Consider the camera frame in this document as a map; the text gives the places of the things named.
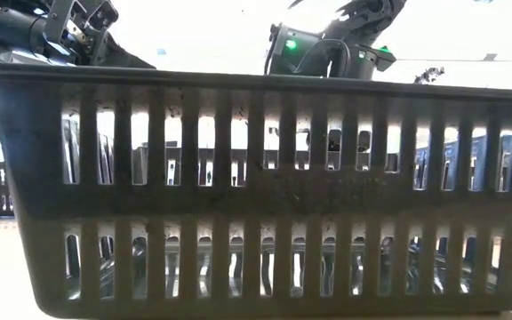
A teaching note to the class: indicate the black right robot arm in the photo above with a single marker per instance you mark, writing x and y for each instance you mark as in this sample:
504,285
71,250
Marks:
362,18

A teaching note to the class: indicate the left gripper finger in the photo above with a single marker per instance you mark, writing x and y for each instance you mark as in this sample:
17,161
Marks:
122,58

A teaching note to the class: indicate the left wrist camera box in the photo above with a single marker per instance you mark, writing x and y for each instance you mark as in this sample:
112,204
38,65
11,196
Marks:
102,15

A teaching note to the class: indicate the dark jagged background object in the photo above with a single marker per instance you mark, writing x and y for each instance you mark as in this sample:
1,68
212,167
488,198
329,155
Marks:
429,74

